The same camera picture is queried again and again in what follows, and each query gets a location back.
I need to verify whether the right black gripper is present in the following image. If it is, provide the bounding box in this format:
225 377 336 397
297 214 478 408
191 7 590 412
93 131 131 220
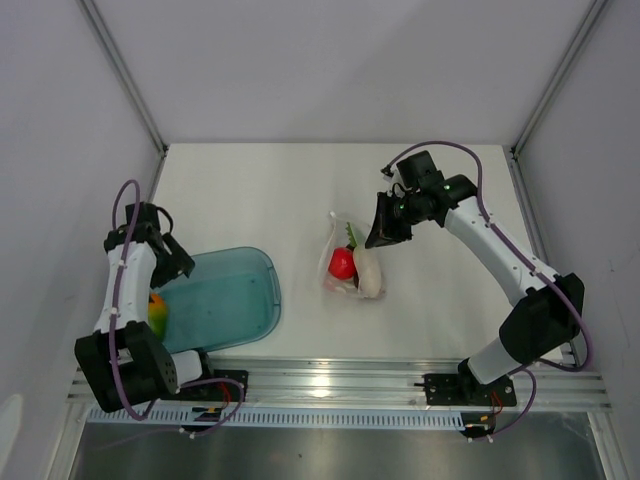
365 192 424 250

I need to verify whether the green orange mango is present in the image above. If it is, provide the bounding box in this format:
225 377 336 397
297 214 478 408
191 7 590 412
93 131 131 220
148 292 169 340

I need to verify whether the white radish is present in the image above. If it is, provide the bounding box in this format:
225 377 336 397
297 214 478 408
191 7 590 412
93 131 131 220
345 222 383 299

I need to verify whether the clear zip top bag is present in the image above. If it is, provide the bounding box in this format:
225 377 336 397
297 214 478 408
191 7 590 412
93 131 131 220
317 212 386 300

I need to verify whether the bright red tomato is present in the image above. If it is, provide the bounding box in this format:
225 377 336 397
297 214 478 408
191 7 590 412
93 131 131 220
327 247 357 281

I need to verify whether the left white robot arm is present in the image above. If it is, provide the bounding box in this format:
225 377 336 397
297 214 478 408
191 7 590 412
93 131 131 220
74 221 217 417

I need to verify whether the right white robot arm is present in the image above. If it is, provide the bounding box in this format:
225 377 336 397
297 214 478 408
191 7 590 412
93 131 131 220
365 175 584 404

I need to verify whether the teal plastic tray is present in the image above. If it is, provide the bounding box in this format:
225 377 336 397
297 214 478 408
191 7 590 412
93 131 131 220
158 247 282 353

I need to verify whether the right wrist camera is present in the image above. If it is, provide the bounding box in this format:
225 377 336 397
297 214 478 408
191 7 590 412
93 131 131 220
396 151 444 190

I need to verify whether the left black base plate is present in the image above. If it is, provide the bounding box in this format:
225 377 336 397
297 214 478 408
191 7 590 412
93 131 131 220
196 370 249 403

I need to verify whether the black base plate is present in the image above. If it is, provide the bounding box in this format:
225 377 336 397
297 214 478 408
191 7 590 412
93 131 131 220
414 373 517 407
196 370 249 403

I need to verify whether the right aluminium frame post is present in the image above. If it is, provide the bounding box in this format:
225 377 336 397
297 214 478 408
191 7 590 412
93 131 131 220
507 0 614 156

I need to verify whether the aluminium frame post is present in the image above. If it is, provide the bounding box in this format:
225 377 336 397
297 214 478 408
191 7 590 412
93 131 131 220
76 0 167 155
507 0 614 156

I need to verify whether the white slotted cable duct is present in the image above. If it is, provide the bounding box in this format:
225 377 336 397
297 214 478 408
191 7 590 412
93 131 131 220
85 405 464 431

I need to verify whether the aluminium mounting rail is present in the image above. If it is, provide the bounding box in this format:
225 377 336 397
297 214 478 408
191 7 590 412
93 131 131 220
67 357 614 412

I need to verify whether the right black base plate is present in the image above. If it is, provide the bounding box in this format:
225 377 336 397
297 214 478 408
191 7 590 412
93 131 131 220
414 373 517 407

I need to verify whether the left aluminium frame post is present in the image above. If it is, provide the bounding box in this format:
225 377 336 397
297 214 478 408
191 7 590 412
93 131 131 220
76 0 167 155

